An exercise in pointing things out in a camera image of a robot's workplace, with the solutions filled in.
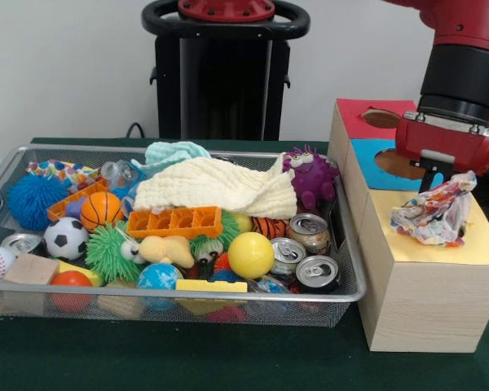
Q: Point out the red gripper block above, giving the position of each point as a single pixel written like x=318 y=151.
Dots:
x=444 y=142

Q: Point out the wooden box with three holes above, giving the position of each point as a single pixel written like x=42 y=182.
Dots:
x=424 y=309

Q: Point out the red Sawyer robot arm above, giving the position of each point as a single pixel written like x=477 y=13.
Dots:
x=464 y=73

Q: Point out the blue spiky ball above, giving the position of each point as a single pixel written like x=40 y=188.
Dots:
x=34 y=201

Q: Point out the small soccer ball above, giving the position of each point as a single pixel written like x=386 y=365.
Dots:
x=65 y=240

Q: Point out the yellow smooth ball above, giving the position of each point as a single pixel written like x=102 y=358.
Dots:
x=250 y=254

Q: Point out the colourful wrapper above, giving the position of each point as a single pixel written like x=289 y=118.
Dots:
x=436 y=220

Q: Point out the cream knitted cloth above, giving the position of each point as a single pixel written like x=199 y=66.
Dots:
x=195 y=183

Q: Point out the green spiky ball with eyes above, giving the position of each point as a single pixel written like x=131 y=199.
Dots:
x=106 y=252

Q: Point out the small orange basketball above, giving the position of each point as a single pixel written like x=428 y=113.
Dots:
x=102 y=209

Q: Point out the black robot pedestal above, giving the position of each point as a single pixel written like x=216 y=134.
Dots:
x=228 y=89

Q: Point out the purple spiky ball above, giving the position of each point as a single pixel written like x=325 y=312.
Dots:
x=314 y=175

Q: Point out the dark green table cloth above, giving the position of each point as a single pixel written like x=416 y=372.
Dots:
x=187 y=358

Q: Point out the orange red ball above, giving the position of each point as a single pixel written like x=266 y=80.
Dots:
x=71 y=279

